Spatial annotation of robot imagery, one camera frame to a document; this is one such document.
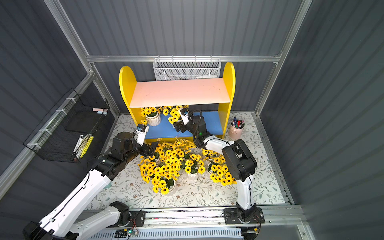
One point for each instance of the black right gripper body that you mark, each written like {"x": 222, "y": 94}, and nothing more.
{"x": 181, "y": 125}

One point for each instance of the yellow marker in basket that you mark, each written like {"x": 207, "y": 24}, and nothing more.
{"x": 85, "y": 145}

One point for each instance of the pink pen cup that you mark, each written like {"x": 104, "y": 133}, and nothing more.
{"x": 236, "y": 128}

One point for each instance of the shelf pot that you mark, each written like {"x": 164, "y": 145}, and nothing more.
{"x": 172, "y": 112}
{"x": 194, "y": 166}
{"x": 151, "y": 116}

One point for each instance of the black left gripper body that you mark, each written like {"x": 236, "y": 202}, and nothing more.
{"x": 147, "y": 148}

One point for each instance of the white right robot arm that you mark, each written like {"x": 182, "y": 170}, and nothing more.
{"x": 239, "y": 159}

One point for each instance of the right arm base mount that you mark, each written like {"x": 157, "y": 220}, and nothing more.
{"x": 238, "y": 216}

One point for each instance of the white marker in basket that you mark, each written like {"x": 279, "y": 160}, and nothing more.
{"x": 78, "y": 144}

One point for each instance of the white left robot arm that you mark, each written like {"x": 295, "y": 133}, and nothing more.
{"x": 61, "y": 223}

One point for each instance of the white wire wall basket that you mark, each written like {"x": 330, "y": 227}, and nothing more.
{"x": 170, "y": 71}

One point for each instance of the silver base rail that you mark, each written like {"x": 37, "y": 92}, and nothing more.
{"x": 205, "y": 217}

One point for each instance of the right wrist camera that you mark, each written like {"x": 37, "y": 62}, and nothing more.
{"x": 184, "y": 112}

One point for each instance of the yellow wooden shelf unit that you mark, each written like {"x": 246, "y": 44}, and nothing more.
{"x": 221, "y": 91}

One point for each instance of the small green circuit board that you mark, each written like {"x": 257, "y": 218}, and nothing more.
{"x": 125, "y": 234}

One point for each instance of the shelf pot five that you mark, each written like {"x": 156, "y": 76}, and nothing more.
{"x": 153, "y": 159}

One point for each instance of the black wire wall basket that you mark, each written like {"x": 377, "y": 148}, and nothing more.
{"x": 55, "y": 139}

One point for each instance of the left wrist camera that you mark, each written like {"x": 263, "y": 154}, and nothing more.
{"x": 140, "y": 133}

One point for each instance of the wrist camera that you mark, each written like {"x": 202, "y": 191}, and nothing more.
{"x": 184, "y": 112}
{"x": 140, "y": 133}

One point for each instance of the shelf pot two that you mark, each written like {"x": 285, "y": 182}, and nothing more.
{"x": 170, "y": 163}
{"x": 149, "y": 170}

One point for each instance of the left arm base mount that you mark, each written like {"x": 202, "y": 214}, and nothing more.
{"x": 131, "y": 218}

